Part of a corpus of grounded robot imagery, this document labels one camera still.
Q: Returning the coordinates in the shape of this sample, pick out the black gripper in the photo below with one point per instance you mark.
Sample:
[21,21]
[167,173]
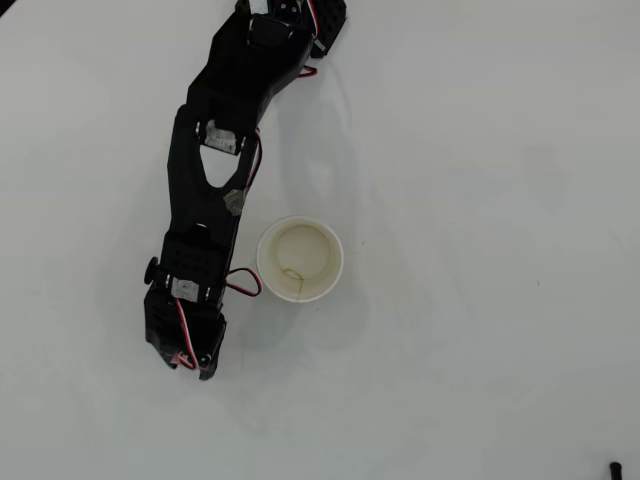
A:
[204,356]

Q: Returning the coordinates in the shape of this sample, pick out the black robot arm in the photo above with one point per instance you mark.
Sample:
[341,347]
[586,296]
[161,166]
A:
[187,165]

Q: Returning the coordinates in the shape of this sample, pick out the beige paper cup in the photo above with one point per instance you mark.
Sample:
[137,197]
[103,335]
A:
[300,260]

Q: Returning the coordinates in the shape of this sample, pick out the grey tape piece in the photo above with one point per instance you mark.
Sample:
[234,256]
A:
[234,201]

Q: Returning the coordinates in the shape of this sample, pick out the black cylindrical post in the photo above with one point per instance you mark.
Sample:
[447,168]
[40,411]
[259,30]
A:
[615,472]

